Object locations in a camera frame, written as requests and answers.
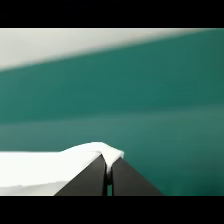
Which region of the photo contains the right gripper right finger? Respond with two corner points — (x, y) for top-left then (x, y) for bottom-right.
(111, 157), (164, 197)

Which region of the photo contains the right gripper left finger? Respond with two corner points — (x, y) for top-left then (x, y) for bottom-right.
(54, 156), (108, 197)

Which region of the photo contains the white garment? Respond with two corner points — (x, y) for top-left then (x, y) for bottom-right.
(0, 141), (125, 197)

